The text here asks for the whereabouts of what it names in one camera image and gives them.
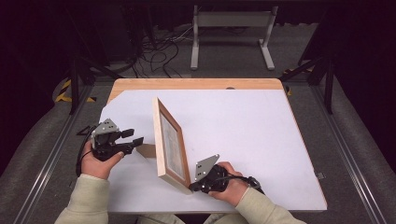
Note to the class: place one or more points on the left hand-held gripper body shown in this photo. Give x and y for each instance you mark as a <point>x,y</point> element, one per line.
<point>106,146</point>

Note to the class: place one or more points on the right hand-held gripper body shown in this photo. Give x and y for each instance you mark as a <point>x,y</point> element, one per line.
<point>211,180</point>

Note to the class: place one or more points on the wooden picture frame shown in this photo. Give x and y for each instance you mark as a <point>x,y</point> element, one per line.
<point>159,149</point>

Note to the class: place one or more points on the person's left hand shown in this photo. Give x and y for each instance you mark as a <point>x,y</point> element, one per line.
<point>96,168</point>

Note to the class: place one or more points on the person's right hand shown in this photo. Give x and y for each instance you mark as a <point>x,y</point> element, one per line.
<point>233,191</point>

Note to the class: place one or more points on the person's right leg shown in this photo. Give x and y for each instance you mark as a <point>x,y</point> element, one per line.
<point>224,218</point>

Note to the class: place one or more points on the person's leg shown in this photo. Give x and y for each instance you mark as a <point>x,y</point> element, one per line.
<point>224,218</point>
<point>162,219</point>

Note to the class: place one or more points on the person's left leg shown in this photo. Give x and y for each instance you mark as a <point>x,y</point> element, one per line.
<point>162,219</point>

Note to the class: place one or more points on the white paper sheet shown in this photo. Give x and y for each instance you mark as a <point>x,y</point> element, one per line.
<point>249,140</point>

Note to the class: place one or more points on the black metal stand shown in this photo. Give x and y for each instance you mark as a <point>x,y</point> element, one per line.
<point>328,90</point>
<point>74,87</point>

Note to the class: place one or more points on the yellow black hazard tape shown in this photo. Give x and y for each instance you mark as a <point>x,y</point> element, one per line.
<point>63,90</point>

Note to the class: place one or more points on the black computer tower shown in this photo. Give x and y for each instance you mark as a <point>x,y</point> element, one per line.
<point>120,34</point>

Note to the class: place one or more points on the white metal stand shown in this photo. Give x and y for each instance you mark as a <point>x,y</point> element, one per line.
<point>232,19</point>

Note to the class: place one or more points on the aluminium floor rail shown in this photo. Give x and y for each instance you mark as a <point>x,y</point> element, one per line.
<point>53,155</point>
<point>351,161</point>

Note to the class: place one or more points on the small grey bracket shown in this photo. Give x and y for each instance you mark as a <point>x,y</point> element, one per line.
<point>320,175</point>

